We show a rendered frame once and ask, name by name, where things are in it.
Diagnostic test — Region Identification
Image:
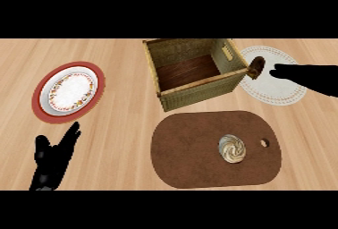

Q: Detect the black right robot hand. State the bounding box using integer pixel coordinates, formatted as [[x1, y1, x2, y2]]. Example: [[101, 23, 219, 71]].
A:
[[268, 63, 338, 98]]

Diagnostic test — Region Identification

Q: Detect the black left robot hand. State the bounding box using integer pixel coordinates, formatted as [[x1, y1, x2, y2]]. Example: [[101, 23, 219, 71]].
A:
[[27, 121, 82, 191]]

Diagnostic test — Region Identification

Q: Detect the brown chocolate cupcake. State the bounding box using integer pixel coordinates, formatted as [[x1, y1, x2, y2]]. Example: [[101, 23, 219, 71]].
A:
[[246, 55, 267, 81]]

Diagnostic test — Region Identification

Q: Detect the square wicker basket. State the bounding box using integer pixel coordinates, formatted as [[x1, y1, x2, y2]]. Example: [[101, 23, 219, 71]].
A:
[[141, 38, 250, 113]]

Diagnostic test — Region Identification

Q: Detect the swirl frosted cupcake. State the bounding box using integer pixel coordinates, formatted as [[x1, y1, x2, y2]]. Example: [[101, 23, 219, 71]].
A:
[[218, 133, 247, 165]]

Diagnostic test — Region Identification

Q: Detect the brown oval cutting board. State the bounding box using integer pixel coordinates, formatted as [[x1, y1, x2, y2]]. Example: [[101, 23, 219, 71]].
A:
[[148, 110, 281, 190]]

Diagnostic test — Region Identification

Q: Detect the white lace doily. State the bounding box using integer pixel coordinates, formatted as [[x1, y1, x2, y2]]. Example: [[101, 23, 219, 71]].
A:
[[237, 45, 306, 106]]

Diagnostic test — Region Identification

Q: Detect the red round placemat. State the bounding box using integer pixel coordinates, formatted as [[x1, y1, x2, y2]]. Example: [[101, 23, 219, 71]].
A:
[[30, 61, 106, 124]]

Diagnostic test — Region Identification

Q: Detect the white plate floral rim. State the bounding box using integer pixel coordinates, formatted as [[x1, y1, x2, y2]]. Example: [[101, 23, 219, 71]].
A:
[[38, 66, 98, 116]]

